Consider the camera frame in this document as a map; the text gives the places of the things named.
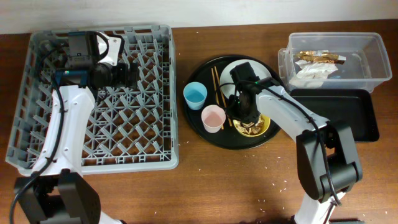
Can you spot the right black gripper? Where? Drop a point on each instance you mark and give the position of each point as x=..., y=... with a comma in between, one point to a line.
x=233, y=112

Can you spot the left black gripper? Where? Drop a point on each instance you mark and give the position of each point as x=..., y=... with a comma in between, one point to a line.
x=122, y=80

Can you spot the peanut shells and rice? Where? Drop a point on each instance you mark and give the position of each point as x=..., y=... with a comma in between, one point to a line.
x=251, y=128

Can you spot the grey round plate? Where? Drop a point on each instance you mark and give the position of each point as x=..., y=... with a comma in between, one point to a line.
x=260, y=70

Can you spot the yellow plastic bowl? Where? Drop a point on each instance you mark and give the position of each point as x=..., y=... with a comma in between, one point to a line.
x=267, y=122

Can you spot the wooden chopstick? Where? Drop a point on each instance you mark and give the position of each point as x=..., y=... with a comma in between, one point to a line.
x=215, y=86
x=221, y=94

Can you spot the pink plastic cup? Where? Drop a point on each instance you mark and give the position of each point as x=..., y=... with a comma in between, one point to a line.
x=213, y=117

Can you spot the blue plastic cup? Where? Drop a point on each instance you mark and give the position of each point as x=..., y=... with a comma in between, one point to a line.
x=195, y=94

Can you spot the gold snack wrapper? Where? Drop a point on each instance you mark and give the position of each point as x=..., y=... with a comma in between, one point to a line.
x=321, y=56

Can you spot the white paper napkin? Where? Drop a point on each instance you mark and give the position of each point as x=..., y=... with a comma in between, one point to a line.
x=311, y=74

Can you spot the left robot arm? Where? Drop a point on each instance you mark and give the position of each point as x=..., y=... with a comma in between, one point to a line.
x=56, y=191

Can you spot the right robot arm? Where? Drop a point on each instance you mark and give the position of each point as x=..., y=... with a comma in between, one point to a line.
x=327, y=159

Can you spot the grey plastic dishwasher rack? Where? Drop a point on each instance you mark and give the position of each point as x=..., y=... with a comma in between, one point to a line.
x=128, y=130

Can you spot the clear plastic waste bin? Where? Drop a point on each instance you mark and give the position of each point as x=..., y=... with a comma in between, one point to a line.
x=367, y=64

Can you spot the black rectangular waste tray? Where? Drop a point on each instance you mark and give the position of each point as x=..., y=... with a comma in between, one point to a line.
x=354, y=106

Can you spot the round black serving tray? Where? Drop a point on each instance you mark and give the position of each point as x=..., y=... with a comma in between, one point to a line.
x=228, y=137

